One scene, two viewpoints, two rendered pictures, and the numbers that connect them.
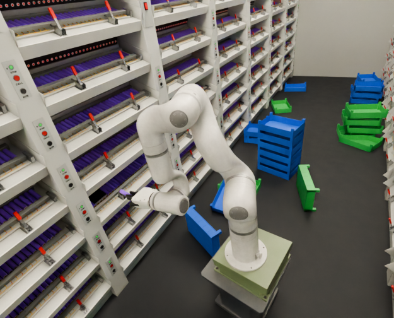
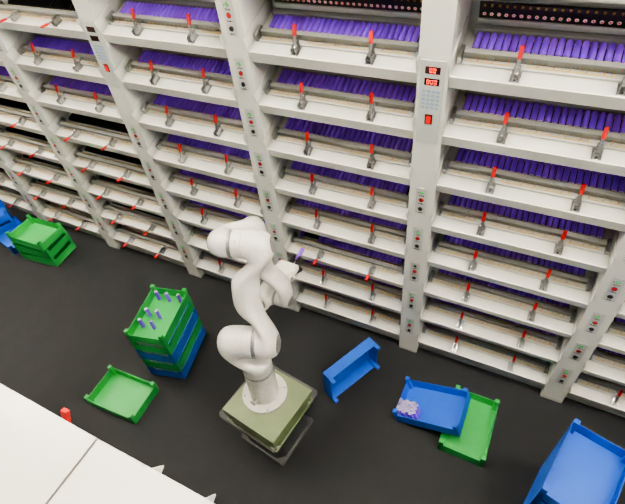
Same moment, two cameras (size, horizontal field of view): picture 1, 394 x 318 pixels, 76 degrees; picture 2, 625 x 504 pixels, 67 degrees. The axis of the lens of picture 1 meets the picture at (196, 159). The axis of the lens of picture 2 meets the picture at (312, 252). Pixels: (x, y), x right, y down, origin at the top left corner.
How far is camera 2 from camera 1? 1.70 m
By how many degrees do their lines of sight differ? 65
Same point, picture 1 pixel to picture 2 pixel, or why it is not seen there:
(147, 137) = not seen: hidden behind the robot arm
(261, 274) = (238, 405)
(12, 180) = (237, 173)
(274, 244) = (272, 423)
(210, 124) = (242, 274)
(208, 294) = not seen: hidden behind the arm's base
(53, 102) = (275, 149)
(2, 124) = (236, 142)
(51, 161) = (260, 183)
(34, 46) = (271, 107)
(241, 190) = (230, 334)
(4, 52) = (248, 103)
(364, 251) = not seen: outside the picture
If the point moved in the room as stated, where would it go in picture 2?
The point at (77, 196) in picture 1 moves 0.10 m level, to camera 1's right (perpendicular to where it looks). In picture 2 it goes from (272, 217) to (274, 232)
